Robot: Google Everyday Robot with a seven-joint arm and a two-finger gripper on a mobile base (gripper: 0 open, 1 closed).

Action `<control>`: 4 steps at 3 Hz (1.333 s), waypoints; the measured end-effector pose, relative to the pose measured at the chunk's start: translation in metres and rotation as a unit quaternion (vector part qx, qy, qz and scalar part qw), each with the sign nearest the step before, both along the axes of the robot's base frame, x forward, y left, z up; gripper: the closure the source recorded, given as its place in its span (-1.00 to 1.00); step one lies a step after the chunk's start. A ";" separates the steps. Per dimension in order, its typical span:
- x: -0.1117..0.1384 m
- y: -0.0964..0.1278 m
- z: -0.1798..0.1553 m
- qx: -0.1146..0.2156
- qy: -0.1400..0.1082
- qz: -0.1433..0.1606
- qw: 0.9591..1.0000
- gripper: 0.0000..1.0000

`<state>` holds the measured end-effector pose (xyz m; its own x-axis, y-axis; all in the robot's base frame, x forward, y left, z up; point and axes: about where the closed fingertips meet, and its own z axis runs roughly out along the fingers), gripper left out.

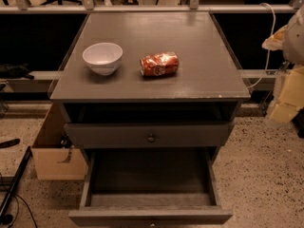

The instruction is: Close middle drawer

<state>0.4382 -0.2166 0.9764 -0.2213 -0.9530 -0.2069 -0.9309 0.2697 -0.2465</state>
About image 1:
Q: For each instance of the padded gripper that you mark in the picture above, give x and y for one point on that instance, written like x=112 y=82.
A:
x=294 y=45

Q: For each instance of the grey drawer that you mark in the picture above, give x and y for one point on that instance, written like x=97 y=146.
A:
x=140 y=135
x=150 y=188

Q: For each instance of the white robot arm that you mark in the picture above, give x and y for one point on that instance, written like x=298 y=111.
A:
x=289 y=39

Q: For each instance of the grey top drawer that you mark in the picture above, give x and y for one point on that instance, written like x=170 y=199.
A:
x=140 y=135

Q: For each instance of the grey wooden drawer cabinet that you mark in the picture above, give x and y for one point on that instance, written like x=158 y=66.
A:
x=207 y=87

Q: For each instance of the crushed orange soda can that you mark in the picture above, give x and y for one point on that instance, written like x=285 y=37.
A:
x=159 y=64

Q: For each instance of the white ceramic bowl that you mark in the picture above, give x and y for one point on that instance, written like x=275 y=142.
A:
x=103 y=58

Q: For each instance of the cardboard box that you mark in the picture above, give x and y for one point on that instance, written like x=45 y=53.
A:
x=54 y=158

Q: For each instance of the black object on ledge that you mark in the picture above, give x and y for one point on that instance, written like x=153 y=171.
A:
x=11 y=71

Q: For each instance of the black pole on floor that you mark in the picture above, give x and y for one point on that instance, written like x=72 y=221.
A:
x=12 y=188

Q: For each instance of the metal railing frame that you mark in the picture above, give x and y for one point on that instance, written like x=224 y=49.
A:
x=32 y=6

